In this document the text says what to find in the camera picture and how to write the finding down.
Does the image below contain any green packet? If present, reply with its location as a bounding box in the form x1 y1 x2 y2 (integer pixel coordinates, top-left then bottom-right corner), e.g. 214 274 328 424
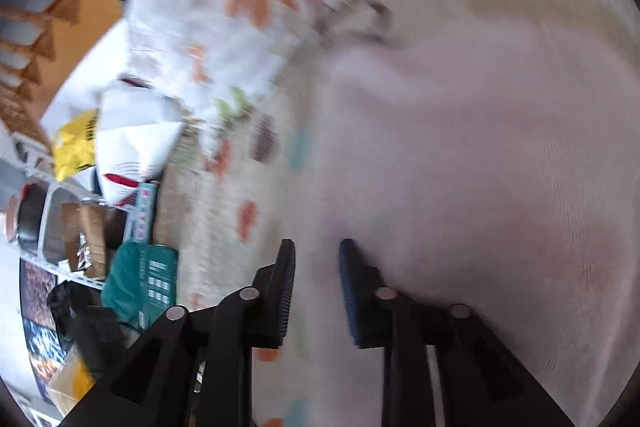
102 242 180 333

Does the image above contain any grey plastic tub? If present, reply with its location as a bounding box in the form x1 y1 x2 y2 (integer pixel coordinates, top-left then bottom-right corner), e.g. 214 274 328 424
40 187 81 265

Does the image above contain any white floral pillow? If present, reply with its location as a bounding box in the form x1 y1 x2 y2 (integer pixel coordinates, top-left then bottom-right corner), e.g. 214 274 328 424
120 0 361 132

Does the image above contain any black bag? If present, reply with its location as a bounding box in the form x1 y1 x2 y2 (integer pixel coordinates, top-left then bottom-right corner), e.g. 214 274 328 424
47 282 126 358

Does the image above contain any white paper bag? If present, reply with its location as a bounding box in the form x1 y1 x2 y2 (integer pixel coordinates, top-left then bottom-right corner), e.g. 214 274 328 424
95 84 183 208

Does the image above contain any brown cardboard box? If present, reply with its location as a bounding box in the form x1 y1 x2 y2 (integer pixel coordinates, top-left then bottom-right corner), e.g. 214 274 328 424
62 202 108 280

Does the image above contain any wooden lattice furniture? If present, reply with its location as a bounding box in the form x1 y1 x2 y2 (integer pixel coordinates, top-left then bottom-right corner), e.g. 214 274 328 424
0 0 131 148

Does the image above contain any pastel patterned box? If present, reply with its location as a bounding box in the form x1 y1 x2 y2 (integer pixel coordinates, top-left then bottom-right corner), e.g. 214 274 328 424
131 182 161 244

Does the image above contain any dark pot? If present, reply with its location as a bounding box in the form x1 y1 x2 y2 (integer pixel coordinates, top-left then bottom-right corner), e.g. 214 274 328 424
5 182 48 255

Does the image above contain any white embroidered knit sweater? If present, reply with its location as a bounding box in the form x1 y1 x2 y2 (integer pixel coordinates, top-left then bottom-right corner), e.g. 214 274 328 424
287 0 626 427

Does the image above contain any white perforated metal rack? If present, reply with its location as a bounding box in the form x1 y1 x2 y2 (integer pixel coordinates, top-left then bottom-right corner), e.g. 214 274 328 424
20 254 106 290

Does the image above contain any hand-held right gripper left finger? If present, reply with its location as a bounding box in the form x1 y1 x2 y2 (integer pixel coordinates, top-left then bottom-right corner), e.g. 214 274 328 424
59 238 297 427

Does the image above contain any yellow plastic bag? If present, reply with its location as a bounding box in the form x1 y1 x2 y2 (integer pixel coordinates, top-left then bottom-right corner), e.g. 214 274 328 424
52 109 101 182

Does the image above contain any quilted cream bedspread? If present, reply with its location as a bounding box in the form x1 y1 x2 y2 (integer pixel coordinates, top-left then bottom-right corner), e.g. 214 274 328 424
155 0 632 427

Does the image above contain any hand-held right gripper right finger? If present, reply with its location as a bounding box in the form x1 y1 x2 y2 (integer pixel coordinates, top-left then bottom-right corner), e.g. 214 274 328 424
339 238 576 427

